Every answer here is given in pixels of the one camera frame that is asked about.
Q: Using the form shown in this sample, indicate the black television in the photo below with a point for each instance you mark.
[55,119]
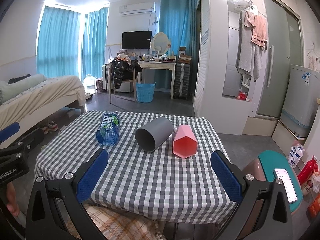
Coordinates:
[136,40]

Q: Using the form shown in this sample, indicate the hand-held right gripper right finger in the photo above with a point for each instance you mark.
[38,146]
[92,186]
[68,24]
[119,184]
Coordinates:
[226,177]

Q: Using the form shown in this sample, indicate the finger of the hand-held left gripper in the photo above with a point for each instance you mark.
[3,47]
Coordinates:
[31,137]
[10,130]

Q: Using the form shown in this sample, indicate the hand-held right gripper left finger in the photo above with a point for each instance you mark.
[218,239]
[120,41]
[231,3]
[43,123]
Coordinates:
[92,177]

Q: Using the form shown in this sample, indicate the white dressing table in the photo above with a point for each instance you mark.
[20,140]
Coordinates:
[157,66]

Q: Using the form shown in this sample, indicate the blue laundry basket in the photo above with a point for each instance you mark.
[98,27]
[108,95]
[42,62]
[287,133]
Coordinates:
[145,92]

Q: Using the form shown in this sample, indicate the dark cloth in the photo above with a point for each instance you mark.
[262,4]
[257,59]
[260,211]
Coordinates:
[18,78]

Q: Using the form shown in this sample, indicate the narrow blue curtain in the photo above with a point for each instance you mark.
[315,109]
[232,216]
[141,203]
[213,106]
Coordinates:
[95,42]

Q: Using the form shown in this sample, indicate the blue plastic water bottle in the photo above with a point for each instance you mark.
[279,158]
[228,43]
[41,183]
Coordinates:
[108,130]

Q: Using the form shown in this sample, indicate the smartphone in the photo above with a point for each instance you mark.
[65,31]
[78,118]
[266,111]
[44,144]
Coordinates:
[286,185]

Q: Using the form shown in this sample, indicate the tall blue curtain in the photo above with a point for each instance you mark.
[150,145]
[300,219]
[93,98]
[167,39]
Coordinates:
[177,30]

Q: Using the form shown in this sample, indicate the oval white vanity mirror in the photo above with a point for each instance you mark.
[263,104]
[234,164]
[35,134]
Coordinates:
[160,43]

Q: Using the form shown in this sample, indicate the pale green pillow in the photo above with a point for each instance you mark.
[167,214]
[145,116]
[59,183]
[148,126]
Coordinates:
[22,85]

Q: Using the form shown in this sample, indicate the black jacket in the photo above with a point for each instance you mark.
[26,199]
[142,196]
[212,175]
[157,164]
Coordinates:
[121,71]

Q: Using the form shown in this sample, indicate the orange packet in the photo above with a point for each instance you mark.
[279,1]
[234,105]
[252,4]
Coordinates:
[314,207]

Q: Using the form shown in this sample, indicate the plaid cloth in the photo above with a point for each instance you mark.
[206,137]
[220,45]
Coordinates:
[112,222]

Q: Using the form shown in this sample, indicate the teal topped stool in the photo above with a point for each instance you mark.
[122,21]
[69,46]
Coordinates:
[268,162]

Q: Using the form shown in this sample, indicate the clear water jug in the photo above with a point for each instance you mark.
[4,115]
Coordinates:
[89,83]

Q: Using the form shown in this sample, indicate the white air conditioner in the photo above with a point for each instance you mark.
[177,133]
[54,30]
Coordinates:
[136,8]

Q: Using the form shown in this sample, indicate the wooden chair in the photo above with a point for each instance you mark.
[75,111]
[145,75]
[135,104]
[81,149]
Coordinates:
[125,81]

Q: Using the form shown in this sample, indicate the grey cup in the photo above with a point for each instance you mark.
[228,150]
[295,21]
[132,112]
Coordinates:
[152,136]

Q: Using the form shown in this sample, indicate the grey towel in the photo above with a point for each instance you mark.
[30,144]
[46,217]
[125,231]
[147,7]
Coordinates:
[246,55]

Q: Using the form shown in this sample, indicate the person's left hand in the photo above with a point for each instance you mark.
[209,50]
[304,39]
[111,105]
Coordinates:
[12,198]

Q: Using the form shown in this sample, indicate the small white cabinet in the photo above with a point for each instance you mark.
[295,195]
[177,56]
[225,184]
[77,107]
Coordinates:
[106,77]

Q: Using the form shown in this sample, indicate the pink faceted cup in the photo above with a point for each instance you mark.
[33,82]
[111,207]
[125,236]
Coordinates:
[185,143]

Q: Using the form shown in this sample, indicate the white wardrobe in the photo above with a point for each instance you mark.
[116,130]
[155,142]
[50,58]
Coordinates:
[215,55]

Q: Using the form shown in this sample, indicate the grey white checked tablecloth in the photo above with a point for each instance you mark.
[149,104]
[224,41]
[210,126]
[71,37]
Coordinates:
[150,180]

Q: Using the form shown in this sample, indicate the pink cloth heap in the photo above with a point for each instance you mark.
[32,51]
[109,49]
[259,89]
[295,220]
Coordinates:
[123,56]

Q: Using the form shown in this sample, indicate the frosted glass door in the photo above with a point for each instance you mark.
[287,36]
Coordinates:
[282,55]

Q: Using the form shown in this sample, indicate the white refill bag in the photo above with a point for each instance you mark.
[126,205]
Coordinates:
[295,153]

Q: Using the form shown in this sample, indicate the cardboard box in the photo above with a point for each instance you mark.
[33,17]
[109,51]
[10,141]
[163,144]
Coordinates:
[185,59]

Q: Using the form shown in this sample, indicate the red packet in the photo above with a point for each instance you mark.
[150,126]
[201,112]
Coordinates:
[241,96]

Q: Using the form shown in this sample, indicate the red cartoon bottle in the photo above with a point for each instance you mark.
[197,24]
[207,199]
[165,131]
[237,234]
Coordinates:
[308,175]

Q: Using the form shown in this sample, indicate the grey suitcase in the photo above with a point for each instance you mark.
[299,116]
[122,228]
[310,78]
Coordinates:
[182,81]

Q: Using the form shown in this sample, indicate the white washing machine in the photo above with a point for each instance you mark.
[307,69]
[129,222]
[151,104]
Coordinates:
[300,97]

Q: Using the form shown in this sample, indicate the bed with beige blanket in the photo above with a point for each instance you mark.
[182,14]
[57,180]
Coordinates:
[47,96]

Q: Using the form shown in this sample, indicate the pink towel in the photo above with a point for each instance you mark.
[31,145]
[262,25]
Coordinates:
[258,30]

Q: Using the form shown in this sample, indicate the wide blue curtain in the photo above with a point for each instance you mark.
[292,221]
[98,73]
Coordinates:
[58,45]

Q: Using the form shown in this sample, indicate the pair of sneakers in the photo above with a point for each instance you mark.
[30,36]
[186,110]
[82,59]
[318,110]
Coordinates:
[50,127]

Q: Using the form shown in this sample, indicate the pink patterned bin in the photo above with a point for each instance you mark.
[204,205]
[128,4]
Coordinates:
[99,85]

